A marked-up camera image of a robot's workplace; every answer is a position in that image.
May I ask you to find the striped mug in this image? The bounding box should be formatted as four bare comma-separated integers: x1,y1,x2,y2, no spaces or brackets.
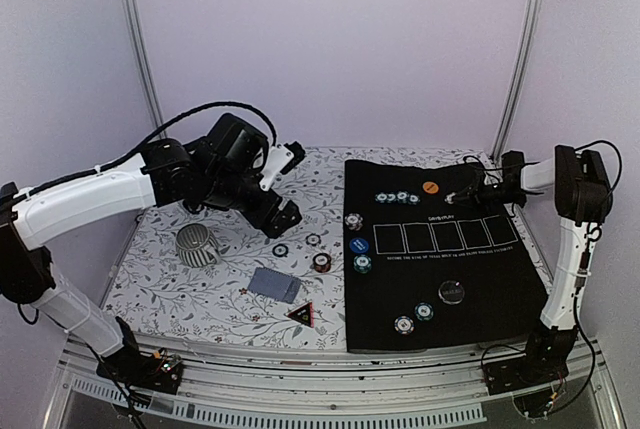
176,223,221,268

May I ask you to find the aluminium frame post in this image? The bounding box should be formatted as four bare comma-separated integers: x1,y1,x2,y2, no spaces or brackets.
491,0,543,160
121,0,164,128

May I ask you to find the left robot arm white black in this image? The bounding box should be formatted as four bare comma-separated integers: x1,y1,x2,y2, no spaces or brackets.
1,135,305,383

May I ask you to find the green 50 chip row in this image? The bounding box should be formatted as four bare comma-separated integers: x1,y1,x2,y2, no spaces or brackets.
374,191,421,205

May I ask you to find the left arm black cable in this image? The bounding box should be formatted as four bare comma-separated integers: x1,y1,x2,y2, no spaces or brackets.
19,101,279,195

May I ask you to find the single chip on table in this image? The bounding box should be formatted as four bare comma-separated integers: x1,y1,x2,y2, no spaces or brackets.
272,244,289,258
305,233,321,246

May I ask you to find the black red 100 chip stack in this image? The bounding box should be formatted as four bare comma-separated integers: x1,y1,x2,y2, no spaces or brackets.
312,253,332,273

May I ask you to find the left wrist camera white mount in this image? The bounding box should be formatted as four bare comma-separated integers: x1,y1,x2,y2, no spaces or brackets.
259,141,306,192

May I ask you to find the black poker mat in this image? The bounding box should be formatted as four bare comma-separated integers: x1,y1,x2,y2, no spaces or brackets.
343,159,547,353

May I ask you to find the right aluminium frame post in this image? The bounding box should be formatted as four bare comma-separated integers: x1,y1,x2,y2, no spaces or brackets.
491,0,543,160

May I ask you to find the blue small blind button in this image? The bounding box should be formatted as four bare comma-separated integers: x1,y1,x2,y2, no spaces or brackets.
349,237,370,254

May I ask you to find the orange big blind button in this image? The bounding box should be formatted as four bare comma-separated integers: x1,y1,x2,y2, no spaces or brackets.
422,181,439,195

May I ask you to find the triangular all in marker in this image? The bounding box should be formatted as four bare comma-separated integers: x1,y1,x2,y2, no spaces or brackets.
286,302,314,327

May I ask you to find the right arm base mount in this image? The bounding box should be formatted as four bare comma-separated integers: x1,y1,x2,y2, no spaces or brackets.
481,322,578,395

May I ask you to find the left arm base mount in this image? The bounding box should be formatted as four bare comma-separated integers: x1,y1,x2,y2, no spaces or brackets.
96,316,184,395

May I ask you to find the clear round dealer button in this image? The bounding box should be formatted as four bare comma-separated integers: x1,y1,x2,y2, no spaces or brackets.
438,280,466,305

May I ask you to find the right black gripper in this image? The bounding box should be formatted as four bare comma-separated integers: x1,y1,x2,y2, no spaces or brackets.
453,174,524,216

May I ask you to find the front aluminium rail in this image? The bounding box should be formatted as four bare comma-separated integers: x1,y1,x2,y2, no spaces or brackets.
42,333,626,429

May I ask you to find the left aluminium frame post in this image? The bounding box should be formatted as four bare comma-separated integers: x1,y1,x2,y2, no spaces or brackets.
121,0,164,128

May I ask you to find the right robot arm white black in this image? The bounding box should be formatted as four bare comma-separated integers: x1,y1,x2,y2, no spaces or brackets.
445,144,618,334

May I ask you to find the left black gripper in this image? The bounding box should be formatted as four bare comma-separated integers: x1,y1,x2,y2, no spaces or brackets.
202,167,303,238

